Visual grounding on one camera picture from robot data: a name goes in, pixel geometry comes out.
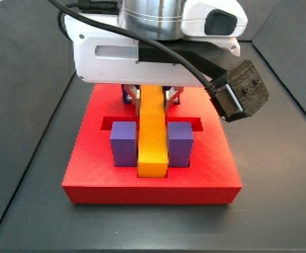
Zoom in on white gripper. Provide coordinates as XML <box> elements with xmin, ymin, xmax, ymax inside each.
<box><xmin>64</xmin><ymin>0</ymin><xmax>248</xmax><ymax>115</ymax></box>

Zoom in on long yellow block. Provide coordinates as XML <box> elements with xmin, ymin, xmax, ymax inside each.
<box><xmin>137</xmin><ymin>85</ymin><xmax>168</xmax><ymax>178</ymax></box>

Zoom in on red slotted base board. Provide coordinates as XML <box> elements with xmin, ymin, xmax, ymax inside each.
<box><xmin>61</xmin><ymin>84</ymin><xmax>242</xmax><ymax>205</ymax></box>

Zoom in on dark blue U block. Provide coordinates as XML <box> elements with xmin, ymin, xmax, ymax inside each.
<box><xmin>121</xmin><ymin>84</ymin><xmax>171</xmax><ymax>105</ymax></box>

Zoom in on purple U block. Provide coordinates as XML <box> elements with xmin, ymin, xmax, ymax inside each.
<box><xmin>109</xmin><ymin>122</ymin><xmax>194</xmax><ymax>167</ymax></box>

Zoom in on black cable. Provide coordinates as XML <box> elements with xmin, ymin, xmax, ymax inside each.
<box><xmin>47</xmin><ymin>0</ymin><xmax>246</xmax><ymax>115</ymax></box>

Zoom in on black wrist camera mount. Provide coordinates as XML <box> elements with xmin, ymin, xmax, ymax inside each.
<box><xmin>137</xmin><ymin>41</ymin><xmax>270</xmax><ymax>124</ymax></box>

